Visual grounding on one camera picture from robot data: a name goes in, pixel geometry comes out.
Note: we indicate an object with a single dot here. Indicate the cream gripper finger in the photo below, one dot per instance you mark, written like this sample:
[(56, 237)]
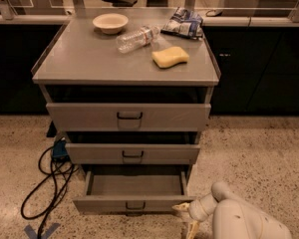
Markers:
[(182, 207), (192, 229)]

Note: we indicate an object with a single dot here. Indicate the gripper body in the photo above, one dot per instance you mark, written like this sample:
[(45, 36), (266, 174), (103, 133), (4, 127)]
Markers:
[(193, 211)]

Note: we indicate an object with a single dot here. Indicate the grey bottom drawer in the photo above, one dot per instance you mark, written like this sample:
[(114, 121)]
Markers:
[(133, 189)]

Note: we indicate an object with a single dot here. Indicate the grey drawer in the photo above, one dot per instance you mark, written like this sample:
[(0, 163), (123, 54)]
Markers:
[(133, 147), (133, 189), (86, 108)]

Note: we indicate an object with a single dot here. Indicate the grey middle drawer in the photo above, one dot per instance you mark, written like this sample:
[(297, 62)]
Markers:
[(133, 147)]

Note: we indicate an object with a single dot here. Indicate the grey drawer cabinet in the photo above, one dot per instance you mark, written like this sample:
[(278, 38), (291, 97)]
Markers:
[(84, 56)]

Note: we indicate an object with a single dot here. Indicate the grey top drawer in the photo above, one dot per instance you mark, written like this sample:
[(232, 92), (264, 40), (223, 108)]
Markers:
[(86, 108)]

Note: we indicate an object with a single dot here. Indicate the blue power box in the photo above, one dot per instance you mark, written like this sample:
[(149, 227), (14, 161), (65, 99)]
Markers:
[(59, 152)]

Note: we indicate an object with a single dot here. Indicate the yellow sponge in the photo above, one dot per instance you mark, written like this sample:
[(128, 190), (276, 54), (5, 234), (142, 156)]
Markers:
[(169, 57)]

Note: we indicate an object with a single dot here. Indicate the clear plastic water bottle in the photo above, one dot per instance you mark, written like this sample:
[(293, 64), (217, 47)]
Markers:
[(133, 40)]

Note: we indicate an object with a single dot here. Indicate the blue white snack bag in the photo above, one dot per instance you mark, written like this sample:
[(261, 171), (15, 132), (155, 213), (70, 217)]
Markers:
[(184, 23)]

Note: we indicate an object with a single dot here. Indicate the white bowl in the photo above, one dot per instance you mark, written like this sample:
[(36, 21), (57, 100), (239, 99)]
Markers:
[(111, 23)]

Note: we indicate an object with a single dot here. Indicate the black office chair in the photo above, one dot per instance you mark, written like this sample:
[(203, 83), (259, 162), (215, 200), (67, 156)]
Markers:
[(122, 3)]

